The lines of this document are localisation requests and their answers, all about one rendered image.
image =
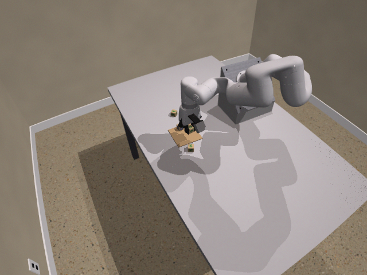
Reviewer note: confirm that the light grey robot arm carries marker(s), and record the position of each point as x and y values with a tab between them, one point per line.
253	87

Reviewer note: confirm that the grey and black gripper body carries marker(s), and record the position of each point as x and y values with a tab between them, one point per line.
184	113

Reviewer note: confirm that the tan flat mat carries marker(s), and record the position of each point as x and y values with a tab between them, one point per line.
181	138

